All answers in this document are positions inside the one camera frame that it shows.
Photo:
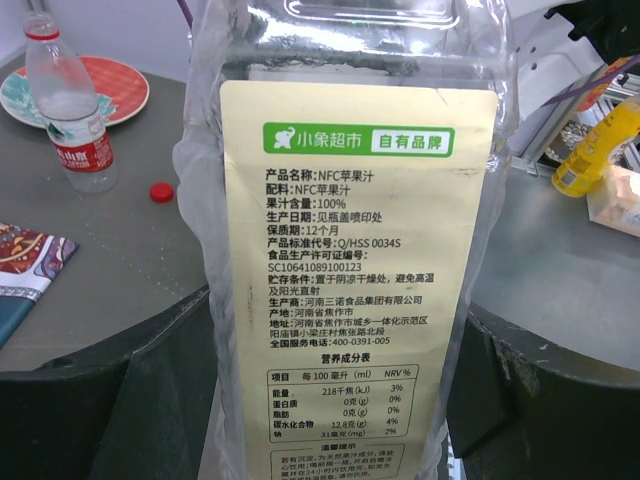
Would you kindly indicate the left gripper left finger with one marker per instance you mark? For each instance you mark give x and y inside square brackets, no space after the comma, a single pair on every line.
[135,405]

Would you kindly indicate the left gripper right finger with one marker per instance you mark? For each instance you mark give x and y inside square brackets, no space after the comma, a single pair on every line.
[522,407]

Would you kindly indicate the red bottle cap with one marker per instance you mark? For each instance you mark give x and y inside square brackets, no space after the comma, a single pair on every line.
[161,192]

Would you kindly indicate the clear bottle red label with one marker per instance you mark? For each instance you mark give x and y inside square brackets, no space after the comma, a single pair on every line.
[66,99]

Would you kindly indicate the square clear juice bottle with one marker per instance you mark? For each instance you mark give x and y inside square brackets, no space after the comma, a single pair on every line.
[342,166]

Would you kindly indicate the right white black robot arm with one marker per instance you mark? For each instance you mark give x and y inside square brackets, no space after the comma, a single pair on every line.
[554,74]

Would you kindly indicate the yellow bottle in background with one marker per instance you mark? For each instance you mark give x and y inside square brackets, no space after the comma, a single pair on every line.
[584,166]

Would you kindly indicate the blue patterned placemat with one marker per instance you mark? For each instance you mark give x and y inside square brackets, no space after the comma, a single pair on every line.
[30,262]

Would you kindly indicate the red teal round plate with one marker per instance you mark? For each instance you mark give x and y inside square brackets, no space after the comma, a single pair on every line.
[122,92]

